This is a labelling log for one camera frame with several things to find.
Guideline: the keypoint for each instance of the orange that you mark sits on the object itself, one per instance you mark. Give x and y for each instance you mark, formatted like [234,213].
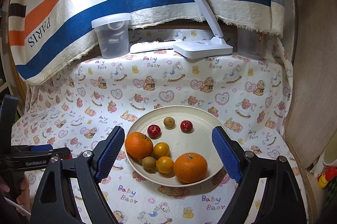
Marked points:
[190,167]
[138,145]

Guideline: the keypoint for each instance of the red yellow toy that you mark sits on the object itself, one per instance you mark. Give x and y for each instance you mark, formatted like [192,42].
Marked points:
[326,177]

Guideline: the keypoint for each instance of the white desk lamp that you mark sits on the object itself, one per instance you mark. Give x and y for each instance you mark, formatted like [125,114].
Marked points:
[194,11]

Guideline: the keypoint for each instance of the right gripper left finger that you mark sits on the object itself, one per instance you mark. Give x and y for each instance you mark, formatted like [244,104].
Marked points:
[55,202]

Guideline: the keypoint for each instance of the red cherry tomato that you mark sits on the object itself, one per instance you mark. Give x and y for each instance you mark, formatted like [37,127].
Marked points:
[67,157]

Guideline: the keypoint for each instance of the clear lidded plastic container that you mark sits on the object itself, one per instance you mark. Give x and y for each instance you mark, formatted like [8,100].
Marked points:
[112,33]

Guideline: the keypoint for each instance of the small yellow-orange tomato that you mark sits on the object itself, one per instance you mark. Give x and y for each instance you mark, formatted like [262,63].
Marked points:
[160,150]

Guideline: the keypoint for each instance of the cream round plate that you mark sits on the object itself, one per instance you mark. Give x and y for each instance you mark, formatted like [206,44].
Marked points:
[198,140]

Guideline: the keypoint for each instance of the person's left hand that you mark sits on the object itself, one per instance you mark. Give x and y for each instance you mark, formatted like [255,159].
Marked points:
[23,199]

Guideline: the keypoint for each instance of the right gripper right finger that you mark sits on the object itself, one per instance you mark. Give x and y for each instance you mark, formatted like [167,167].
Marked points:
[282,201]

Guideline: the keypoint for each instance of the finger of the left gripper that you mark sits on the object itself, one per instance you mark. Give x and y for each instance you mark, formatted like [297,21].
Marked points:
[31,160]
[31,148]

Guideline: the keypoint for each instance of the clear box at right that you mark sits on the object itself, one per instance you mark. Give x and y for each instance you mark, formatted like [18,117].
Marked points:
[251,44]

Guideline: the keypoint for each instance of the small red apple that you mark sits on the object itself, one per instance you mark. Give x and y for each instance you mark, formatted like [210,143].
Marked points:
[186,126]
[154,131]

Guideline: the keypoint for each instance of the baby bear print cloth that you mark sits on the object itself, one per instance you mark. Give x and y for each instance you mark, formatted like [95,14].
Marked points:
[79,106]

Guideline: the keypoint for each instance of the white remote control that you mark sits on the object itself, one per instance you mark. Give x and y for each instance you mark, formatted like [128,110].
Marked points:
[143,47]

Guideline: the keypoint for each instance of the white mug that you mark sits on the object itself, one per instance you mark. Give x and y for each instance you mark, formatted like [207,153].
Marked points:
[330,153]

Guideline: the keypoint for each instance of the brown kiwi fruit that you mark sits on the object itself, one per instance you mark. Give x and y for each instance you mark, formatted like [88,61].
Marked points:
[169,122]
[149,163]

